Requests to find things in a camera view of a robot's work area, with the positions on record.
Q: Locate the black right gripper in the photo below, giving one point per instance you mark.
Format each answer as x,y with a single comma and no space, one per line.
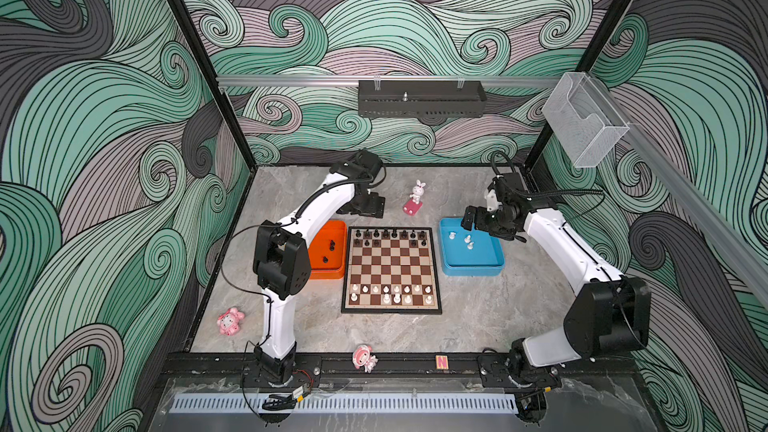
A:
482,213

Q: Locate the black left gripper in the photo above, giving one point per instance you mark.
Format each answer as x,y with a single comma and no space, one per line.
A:
375,209

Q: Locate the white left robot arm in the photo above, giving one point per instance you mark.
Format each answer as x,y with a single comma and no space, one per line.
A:
282,260

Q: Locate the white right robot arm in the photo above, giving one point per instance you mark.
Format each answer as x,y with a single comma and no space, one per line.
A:
610,313

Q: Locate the folding chess board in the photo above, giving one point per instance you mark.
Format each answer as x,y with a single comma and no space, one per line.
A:
391,270

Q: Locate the white bunny phone stand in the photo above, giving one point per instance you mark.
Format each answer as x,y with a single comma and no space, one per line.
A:
415,201

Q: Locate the blue plastic tray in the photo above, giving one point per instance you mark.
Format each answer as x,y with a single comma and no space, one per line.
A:
469,253

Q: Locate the orange plastic tray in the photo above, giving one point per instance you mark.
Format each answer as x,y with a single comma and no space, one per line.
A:
328,250

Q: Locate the clear acrylic holder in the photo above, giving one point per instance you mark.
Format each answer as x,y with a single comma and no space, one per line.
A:
585,118

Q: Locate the pink melody figurine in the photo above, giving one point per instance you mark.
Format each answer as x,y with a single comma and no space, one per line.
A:
364,359

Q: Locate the red letter block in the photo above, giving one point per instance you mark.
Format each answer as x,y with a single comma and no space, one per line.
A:
442,362

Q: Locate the pink kitty figurine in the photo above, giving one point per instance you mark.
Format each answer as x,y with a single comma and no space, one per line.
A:
229,322

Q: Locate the black wall shelf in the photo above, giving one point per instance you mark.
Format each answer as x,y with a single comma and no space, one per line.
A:
423,100

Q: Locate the aluminium rail back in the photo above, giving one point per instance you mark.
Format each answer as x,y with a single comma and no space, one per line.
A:
306,80

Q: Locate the aluminium rail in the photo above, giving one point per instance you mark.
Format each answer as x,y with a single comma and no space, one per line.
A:
727,242
306,80

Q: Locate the aluminium rail right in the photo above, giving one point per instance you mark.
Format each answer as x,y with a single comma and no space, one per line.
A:
727,242

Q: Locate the black frame post left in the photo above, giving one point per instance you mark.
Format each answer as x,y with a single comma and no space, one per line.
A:
184,20

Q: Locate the black frame post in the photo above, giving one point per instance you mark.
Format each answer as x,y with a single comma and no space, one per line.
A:
184,20
615,12

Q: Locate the white slotted cable duct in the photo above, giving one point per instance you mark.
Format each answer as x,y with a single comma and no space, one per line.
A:
352,403

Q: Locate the black frame post right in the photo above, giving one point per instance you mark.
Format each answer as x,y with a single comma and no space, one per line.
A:
615,12

